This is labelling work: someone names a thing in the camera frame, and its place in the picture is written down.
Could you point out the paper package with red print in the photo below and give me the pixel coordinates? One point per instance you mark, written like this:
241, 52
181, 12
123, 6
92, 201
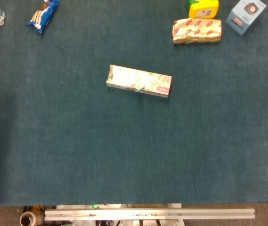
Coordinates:
196, 31

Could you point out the teal felt table cover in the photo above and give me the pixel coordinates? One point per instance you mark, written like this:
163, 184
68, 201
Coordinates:
101, 146

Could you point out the brown tape roll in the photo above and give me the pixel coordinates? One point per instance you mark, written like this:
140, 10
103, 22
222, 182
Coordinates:
28, 219

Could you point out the aluminium profile rail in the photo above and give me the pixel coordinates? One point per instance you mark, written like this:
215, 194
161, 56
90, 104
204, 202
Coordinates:
148, 214

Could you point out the long floral cardboard box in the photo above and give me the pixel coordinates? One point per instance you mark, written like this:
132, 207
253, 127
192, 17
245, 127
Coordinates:
129, 76

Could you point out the light blue cardboard box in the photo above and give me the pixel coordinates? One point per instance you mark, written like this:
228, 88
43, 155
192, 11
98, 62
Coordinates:
244, 18

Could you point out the yellow and green container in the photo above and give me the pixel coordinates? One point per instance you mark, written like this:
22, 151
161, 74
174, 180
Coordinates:
203, 10

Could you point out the blue cookie packet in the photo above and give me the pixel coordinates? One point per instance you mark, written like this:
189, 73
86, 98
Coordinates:
42, 16

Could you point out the small white paper strip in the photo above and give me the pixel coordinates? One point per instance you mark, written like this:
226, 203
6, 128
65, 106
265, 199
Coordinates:
140, 87

